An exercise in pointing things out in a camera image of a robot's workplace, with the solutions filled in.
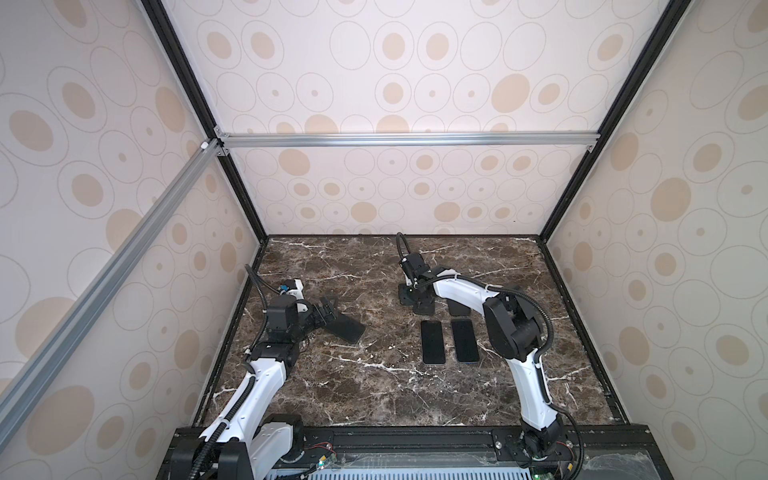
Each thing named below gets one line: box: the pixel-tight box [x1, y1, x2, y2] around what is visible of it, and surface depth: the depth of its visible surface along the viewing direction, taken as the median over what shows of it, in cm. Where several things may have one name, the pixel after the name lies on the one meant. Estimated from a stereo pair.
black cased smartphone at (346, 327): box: [324, 312, 367, 344], surface depth 98 cm
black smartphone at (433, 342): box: [421, 320, 446, 364], surface depth 94 cm
